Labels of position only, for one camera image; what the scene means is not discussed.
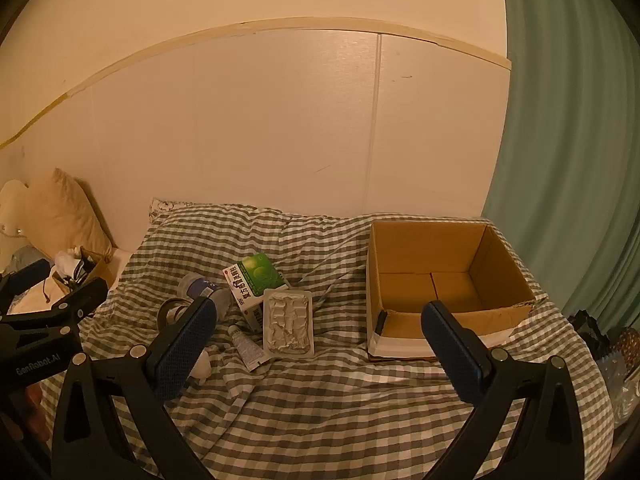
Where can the small cluttered cardboard box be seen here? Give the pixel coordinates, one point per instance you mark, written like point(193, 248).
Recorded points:
point(87, 267)

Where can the bluish plastic bag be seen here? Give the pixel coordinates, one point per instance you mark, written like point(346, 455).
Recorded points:
point(612, 375)

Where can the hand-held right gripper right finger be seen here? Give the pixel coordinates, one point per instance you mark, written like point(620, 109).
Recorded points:
point(450, 350)

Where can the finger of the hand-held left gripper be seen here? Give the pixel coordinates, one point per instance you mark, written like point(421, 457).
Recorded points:
point(80, 295)
point(25, 275)

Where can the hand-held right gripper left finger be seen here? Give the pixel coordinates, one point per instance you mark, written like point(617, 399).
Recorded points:
point(182, 345)

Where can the clear plastic bottle blue label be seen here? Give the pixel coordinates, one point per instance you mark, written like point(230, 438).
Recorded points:
point(202, 287)

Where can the grey checked blanket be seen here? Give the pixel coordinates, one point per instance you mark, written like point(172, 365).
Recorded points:
point(310, 410)

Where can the tape roll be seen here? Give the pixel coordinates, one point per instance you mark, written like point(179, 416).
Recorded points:
point(170, 310)

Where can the brown patterned bag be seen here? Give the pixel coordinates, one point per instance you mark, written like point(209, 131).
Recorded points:
point(627, 342)

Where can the brown cardboard box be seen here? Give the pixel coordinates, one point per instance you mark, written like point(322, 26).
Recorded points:
point(450, 280)

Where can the floral white pillow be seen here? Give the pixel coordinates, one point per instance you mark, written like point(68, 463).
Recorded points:
point(167, 207)

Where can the white crumpled cloth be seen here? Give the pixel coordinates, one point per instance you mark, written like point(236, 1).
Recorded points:
point(37, 292)

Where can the green curtain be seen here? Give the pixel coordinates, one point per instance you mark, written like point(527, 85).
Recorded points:
point(565, 135)

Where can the beige pillow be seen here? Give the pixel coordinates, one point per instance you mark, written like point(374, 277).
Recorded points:
point(65, 215)

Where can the white ointment tube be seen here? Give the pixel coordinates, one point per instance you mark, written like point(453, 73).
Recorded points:
point(247, 350)

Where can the black bag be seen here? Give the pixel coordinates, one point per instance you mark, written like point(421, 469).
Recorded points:
point(590, 327)

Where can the green and white medicine box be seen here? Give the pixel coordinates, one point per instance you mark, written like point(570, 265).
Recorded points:
point(257, 275)

